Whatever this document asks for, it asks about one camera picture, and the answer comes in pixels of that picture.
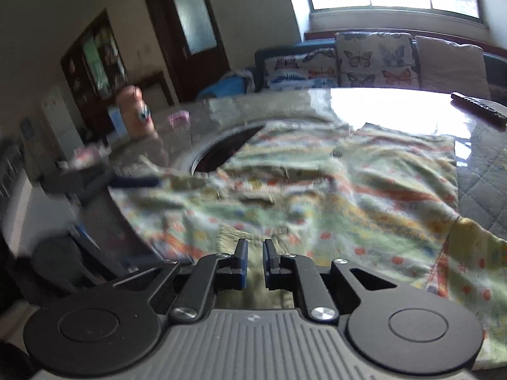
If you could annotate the small pink packet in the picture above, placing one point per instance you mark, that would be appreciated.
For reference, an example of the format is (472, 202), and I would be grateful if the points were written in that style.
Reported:
(179, 118)

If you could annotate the colourful patterned garment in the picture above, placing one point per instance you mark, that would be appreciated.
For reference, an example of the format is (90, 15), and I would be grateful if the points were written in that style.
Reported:
(336, 206)

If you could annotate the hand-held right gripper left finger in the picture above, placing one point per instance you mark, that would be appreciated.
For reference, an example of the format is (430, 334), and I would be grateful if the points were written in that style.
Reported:
(242, 269)

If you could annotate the dark blue sofa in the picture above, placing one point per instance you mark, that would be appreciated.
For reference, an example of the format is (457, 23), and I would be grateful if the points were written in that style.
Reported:
(497, 69)

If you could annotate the wide butterfly print cushion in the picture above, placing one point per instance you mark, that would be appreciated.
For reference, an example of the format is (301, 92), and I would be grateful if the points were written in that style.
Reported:
(301, 69)

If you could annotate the brown door with frosted glass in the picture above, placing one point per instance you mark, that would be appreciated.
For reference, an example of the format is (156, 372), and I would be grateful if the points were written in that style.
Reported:
(186, 27)

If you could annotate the blue cloth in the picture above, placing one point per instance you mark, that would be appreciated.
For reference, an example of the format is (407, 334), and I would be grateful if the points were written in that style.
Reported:
(229, 85)

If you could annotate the plain white cushion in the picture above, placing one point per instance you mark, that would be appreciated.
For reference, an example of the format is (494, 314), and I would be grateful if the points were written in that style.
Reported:
(451, 67)

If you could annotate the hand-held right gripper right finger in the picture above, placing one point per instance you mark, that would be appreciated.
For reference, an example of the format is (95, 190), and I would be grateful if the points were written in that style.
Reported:
(267, 269)

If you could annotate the black remote control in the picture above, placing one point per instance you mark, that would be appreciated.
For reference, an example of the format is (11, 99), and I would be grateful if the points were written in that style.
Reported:
(479, 105)

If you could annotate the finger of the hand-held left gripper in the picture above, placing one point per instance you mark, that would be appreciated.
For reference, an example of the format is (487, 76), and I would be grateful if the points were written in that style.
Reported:
(99, 255)
(134, 182)

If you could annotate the dark wooden side table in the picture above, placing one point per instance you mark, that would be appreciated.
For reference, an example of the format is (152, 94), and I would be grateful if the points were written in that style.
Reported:
(156, 87)

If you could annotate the light blue box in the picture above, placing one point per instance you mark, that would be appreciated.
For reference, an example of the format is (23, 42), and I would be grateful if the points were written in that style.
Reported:
(117, 120)

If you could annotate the dark wooden glass cabinet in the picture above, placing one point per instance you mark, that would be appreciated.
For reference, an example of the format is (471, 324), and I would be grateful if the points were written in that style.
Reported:
(95, 71)

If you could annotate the tall butterfly print cushion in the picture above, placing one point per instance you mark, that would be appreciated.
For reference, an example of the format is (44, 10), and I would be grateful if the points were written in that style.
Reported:
(376, 59)

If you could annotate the white cabinet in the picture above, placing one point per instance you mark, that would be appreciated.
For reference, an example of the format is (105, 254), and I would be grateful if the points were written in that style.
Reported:
(59, 122)

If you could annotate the grey quilted table cover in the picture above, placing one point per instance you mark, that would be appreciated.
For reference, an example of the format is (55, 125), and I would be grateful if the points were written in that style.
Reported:
(481, 174)

